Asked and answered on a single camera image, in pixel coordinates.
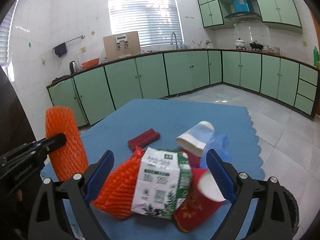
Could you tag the green lower kitchen cabinets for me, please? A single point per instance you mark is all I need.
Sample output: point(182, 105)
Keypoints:
point(95, 93)

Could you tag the range hood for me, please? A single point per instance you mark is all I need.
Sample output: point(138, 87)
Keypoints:
point(238, 17)

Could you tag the chrome sink faucet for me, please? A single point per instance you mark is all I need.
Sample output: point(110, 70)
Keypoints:
point(174, 40)

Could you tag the brown cardboard box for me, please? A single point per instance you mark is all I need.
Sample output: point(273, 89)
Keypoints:
point(121, 45)

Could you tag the red paper cup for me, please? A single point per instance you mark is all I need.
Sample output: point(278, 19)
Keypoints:
point(203, 200)

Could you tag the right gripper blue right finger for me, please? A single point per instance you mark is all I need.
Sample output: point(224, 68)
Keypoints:
point(224, 175)

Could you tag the white blue paper cup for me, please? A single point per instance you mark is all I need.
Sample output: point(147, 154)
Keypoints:
point(195, 139)

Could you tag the white cooking pot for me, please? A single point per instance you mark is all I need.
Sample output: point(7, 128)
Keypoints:
point(240, 44)

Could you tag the black electric kettle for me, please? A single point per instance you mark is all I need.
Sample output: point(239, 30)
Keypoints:
point(73, 67)

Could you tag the metal towel rail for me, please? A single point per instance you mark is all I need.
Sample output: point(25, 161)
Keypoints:
point(79, 37)

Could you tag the blue plastic bag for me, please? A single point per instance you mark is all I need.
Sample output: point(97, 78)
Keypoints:
point(217, 143)

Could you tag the green plastic bottle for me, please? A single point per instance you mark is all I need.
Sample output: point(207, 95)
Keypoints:
point(316, 57)

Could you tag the black wok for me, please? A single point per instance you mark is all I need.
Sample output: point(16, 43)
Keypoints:
point(256, 46)

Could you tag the dark towel on rail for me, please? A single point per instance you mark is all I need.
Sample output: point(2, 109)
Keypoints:
point(60, 50)

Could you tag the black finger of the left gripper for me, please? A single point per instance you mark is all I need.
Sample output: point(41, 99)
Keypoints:
point(46, 146)

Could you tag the green white paper carton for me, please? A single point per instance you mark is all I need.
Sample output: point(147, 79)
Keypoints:
point(163, 183)

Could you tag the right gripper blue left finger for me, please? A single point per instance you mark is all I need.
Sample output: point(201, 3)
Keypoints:
point(96, 175)

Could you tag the orange plastic basin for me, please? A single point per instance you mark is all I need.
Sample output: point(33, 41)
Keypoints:
point(90, 63)

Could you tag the blue box above hood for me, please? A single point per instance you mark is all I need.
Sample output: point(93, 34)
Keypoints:
point(241, 6)

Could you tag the white window blinds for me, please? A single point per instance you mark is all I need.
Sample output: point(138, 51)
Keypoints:
point(154, 20)

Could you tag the black trash bin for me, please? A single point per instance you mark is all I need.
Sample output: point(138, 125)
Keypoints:
point(293, 210)

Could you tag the dark red flat box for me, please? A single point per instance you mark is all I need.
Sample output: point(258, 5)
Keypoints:
point(143, 139)

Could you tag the orange foam fruit net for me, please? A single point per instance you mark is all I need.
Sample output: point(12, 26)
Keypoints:
point(71, 158)

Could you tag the blue foam floor mat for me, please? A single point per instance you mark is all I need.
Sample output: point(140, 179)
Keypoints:
point(170, 118)

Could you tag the green upper wall cabinets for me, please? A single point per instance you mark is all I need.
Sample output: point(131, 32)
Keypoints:
point(276, 14)

